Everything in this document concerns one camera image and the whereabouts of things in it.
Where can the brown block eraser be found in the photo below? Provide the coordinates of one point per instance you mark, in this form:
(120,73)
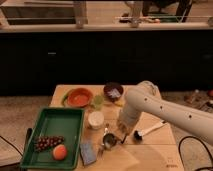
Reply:
(123,139)

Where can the white plastic cup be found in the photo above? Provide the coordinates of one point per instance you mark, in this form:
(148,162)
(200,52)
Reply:
(96,119)

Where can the yellow banana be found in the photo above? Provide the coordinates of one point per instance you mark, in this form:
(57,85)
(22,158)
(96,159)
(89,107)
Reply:
(119,103)

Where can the light green cup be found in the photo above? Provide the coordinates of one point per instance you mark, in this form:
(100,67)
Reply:
(98,102)

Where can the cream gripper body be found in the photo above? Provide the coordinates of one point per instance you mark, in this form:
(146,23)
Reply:
(125,126)

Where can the orange fruit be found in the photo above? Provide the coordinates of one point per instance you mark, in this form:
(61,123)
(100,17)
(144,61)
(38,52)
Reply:
(59,152)

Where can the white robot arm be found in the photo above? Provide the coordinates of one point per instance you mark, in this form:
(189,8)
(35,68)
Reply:
(142,98)

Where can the small metal cup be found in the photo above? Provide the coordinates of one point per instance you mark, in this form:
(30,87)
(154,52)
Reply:
(109,141)

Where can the white handled black brush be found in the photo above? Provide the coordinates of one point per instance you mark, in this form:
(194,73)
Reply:
(138,135)

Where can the green plastic tray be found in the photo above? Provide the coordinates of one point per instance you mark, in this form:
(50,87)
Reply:
(54,126)

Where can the metal spoon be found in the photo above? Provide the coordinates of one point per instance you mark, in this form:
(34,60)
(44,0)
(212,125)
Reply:
(106,129)

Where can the dark brown bowl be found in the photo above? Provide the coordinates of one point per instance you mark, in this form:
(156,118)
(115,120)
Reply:
(113,91)

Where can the dark grape bunch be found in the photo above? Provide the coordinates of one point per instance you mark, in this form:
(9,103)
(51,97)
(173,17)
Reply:
(45,142)

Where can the blue sponge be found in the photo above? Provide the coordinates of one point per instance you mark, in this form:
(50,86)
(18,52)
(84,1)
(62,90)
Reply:
(87,153)

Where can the orange bowl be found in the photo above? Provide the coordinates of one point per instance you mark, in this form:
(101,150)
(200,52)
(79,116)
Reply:
(79,97)

